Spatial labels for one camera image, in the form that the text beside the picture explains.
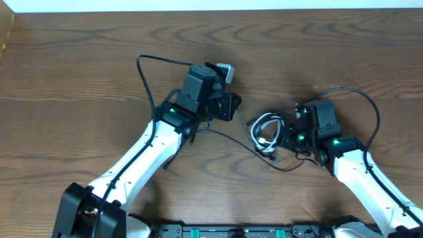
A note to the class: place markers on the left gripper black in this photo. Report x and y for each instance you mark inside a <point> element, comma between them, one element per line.
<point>229,106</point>

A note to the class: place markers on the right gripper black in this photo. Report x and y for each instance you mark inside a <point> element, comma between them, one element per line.
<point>290,142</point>

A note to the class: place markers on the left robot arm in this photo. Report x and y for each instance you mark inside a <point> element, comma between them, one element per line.
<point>185,109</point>

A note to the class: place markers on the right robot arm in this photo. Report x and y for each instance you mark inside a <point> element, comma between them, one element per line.
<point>318,133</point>

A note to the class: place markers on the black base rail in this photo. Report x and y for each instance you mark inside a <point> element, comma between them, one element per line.
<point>238,231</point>

